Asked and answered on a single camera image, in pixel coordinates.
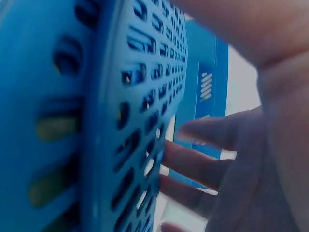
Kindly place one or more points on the person's right hand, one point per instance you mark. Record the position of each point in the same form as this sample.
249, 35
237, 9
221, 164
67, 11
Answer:
277, 145

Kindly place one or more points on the blue and white box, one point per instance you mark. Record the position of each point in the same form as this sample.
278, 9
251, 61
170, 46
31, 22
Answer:
205, 53

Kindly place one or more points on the blue perforated plastic basket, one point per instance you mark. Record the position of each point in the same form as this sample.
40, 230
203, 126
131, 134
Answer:
72, 116

